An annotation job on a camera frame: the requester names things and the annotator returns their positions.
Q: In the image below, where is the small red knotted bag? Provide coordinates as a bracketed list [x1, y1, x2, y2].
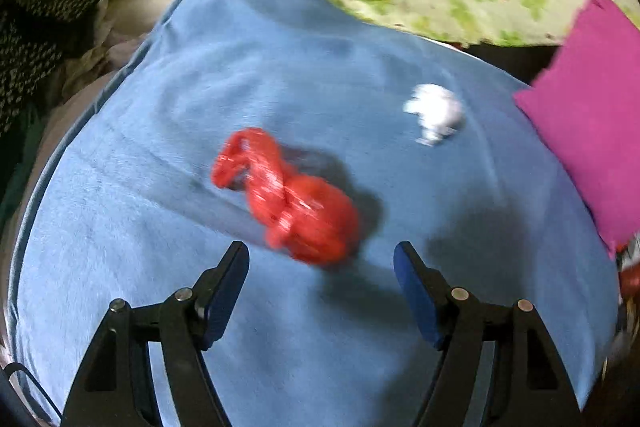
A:
[212, 128, 360, 265]

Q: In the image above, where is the white paper ball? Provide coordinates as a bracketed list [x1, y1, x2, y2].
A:
[402, 83, 465, 146]

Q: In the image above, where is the blue blanket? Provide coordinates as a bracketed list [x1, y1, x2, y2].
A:
[8, 0, 618, 426]

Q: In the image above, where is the pink pillow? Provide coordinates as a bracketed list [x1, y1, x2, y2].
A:
[514, 0, 639, 251]

